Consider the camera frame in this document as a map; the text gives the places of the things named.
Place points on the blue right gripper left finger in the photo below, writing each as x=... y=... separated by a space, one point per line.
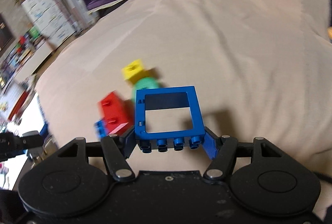
x=127 y=142

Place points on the red long toy brick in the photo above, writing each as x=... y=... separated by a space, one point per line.
x=117 y=114

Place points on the white wall plug charger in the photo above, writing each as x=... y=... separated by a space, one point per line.
x=37 y=154

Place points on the blue square frame brick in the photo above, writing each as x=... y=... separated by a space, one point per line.
x=168 y=118

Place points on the white drawer cabinet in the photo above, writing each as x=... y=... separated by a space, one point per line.
x=50 y=19

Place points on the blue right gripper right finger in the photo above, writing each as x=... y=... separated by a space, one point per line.
x=211 y=144

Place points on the green round toy piece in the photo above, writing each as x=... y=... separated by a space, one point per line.
x=145 y=83

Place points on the blue toy brick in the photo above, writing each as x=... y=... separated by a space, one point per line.
x=100 y=129

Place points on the beige blanket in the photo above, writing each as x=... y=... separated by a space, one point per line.
x=261 y=68

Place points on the small yellow cube brick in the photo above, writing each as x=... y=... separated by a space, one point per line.
x=134 y=71

